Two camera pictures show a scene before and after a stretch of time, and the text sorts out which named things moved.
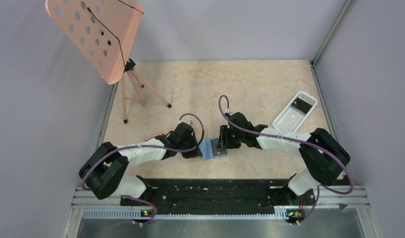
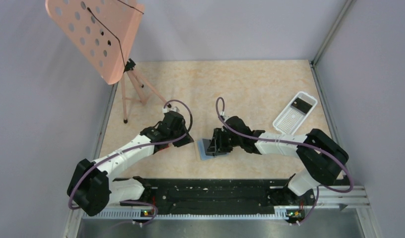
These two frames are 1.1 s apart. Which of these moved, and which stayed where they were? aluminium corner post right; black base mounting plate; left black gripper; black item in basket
Moved: left black gripper
Stayed: black base mounting plate; aluminium corner post right; black item in basket
